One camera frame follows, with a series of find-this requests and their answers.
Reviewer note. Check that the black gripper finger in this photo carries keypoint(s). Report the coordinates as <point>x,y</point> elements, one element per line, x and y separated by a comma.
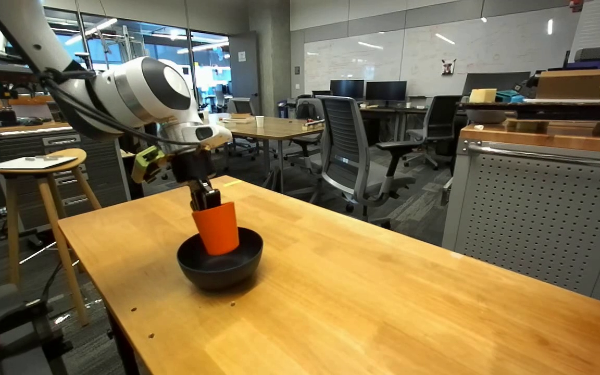
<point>211,197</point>
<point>197,195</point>

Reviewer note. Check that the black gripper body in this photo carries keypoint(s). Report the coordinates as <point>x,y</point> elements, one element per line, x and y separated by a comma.
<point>190,166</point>

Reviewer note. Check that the orange plastic cup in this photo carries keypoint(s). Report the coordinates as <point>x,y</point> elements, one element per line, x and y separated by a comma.
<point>218,227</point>

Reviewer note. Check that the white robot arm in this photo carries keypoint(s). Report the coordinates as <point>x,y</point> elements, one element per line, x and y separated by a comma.
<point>145,98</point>

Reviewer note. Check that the black bowl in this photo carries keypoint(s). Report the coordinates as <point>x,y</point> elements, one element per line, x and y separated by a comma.
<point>219,271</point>

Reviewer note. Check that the round wooden office table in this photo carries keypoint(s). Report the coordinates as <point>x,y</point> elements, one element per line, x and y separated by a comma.
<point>273,131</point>

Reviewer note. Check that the grey mesh office chair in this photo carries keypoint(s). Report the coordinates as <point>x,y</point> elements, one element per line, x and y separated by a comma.
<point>347,157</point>

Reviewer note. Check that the black computer monitor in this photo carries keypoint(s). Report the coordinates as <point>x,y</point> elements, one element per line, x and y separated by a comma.
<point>387,91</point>

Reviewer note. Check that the grey perforated tool cabinet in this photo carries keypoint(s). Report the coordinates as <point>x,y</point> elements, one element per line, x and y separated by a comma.
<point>528,203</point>

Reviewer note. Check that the wooden box on cabinet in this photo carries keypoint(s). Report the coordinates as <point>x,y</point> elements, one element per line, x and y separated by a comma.
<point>581,83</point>

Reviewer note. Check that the yellow green wrist camera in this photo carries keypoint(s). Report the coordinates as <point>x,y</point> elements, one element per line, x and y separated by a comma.
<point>147,164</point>

